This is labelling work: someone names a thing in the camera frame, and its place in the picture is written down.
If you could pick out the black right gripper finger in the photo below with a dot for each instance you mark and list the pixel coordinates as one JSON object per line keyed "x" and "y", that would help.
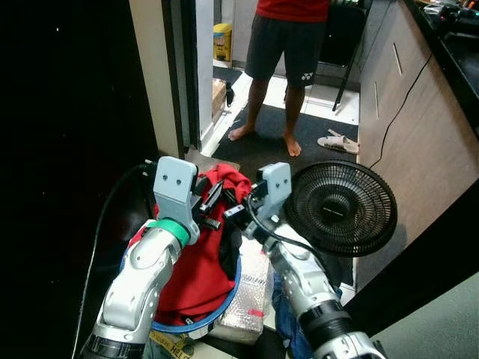
{"x": 235, "y": 212}

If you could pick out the beige door frame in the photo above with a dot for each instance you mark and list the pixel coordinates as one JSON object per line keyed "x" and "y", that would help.
{"x": 161, "y": 75}

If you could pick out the black chair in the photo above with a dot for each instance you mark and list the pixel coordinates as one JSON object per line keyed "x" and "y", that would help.
{"x": 344, "y": 34}

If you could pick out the blue rimmed laundry basket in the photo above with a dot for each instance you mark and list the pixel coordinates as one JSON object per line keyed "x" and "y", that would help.
{"x": 217, "y": 314}

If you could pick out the blue jeans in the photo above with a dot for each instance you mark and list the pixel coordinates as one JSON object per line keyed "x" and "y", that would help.
{"x": 288, "y": 321}

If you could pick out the bubble wrap package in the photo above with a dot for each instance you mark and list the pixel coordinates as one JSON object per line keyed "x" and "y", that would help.
{"x": 251, "y": 299}

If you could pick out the dark floor mat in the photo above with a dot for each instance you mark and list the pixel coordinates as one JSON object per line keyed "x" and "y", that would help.
{"x": 266, "y": 149}

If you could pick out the wooden cabinet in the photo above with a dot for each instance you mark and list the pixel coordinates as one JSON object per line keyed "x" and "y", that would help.
{"x": 419, "y": 149}

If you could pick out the person in red shirt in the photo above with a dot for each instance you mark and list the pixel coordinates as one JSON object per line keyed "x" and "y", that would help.
{"x": 288, "y": 45}

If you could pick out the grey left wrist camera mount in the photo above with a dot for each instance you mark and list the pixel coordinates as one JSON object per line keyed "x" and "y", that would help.
{"x": 176, "y": 191}

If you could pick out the black floor fan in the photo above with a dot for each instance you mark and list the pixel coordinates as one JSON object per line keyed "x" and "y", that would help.
{"x": 340, "y": 209}

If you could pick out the red cloth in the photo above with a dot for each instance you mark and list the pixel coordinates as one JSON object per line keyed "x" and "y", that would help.
{"x": 202, "y": 269}

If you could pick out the black countertop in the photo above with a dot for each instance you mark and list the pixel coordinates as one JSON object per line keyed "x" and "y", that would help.
{"x": 460, "y": 60}

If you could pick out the yellow container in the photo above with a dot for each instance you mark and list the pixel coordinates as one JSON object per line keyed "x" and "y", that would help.
{"x": 222, "y": 41}

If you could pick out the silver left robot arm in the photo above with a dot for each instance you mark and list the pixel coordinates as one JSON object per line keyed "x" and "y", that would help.
{"x": 146, "y": 273}

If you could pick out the brown cardboard box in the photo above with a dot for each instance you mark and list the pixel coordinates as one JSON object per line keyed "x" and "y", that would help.
{"x": 218, "y": 97}

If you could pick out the beige sandal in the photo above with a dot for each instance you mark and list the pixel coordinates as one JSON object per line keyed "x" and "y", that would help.
{"x": 329, "y": 142}
{"x": 349, "y": 142}

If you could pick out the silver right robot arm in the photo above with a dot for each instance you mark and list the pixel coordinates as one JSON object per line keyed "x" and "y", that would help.
{"x": 307, "y": 288}

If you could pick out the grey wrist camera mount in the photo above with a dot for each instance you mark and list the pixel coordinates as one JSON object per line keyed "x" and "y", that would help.
{"x": 275, "y": 187}
{"x": 176, "y": 191}

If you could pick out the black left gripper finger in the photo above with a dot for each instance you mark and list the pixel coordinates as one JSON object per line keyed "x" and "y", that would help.
{"x": 213, "y": 197}

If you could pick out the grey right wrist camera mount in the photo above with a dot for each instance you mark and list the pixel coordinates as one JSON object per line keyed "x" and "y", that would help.
{"x": 275, "y": 187}

